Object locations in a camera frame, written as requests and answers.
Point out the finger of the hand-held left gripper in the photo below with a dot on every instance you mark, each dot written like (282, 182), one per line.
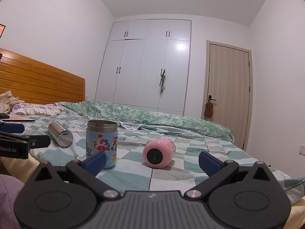
(40, 141)
(12, 127)

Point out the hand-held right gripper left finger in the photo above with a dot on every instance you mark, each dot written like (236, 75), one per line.
(95, 163)

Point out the checked bedsheet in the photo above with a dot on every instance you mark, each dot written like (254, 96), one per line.
(166, 176)

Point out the wall socket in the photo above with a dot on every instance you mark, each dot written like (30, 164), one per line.
(302, 149)

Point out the pink flat book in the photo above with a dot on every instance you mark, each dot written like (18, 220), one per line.
(22, 119)

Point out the wooden door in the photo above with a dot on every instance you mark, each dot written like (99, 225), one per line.
(228, 88)

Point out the white wardrobe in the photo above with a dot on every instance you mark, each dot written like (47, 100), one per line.
(143, 64)

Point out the purple floral pillow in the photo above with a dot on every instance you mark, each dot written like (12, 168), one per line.
(35, 108)

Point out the brown hanging pouch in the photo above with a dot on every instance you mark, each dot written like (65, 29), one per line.
(208, 109)

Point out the purple clothing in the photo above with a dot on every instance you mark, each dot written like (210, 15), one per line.
(8, 200)

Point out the stainless steel bottle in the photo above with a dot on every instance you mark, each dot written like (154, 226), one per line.
(59, 133)

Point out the wooden headboard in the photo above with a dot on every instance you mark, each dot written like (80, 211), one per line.
(35, 81)

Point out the beige crumpled cloth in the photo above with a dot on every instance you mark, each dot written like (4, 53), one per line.
(8, 100)

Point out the green hanging ornament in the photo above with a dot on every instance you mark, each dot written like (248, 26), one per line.
(162, 81)

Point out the blue cartoon print cup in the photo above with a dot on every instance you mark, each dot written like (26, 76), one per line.
(102, 136)

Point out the pink cup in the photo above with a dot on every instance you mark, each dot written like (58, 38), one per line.
(157, 153)

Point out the small black object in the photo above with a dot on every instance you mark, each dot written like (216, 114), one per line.
(4, 116)

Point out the green floral quilt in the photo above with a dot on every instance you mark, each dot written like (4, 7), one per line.
(143, 117)

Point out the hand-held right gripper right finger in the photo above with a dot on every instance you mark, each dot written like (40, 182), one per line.
(209, 164)

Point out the yellow blanket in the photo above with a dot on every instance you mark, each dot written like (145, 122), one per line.
(297, 214)
(16, 169)

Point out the framed wall picture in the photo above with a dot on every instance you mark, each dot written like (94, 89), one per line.
(2, 31)

